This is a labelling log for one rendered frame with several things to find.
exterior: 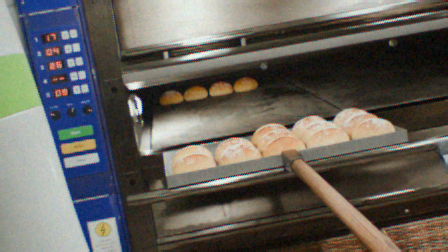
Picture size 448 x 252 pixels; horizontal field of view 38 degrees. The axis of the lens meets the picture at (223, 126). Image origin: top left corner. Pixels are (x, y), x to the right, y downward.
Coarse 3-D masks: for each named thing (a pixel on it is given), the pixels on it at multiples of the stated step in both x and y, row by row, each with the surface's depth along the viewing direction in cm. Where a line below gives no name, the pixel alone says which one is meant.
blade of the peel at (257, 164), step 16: (400, 128) 149; (208, 144) 178; (336, 144) 145; (352, 144) 146; (368, 144) 146; (384, 144) 147; (256, 160) 144; (272, 160) 144; (176, 176) 142; (192, 176) 142; (208, 176) 143; (224, 176) 143
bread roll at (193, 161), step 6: (186, 156) 145; (192, 156) 145; (198, 156) 145; (204, 156) 145; (180, 162) 144; (186, 162) 144; (192, 162) 144; (198, 162) 144; (204, 162) 144; (210, 162) 145; (174, 168) 145; (180, 168) 144; (186, 168) 143; (192, 168) 143; (198, 168) 143
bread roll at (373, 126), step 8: (368, 120) 149; (376, 120) 148; (384, 120) 149; (360, 128) 148; (368, 128) 147; (376, 128) 147; (384, 128) 147; (392, 128) 149; (352, 136) 150; (360, 136) 148
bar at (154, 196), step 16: (400, 144) 147; (416, 144) 146; (432, 144) 146; (320, 160) 145; (336, 160) 145; (352, 160) 145; (368, 160) 146; (240, 176) 144; (256, 176) 144; (272, 176) 144; (288, 176) 145; (144, 192) 143; (160, 192) 142; (176, 192) 142; (192, 192) 143; (208, 192) 143
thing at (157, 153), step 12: (444, 96) 189; (384, 108) 186; (396, 108) 184; (408, 108) 184; (420, 108) 184; (432, 108) 184; (444, 108) 185; (396, 120) 184; (408, 120) 184; (252, 132) 184; (180, 144) 184; (192, 144) 181; (204, 144) 179; (144, 156) 178; (156, 156) 179; (144, 168) 179
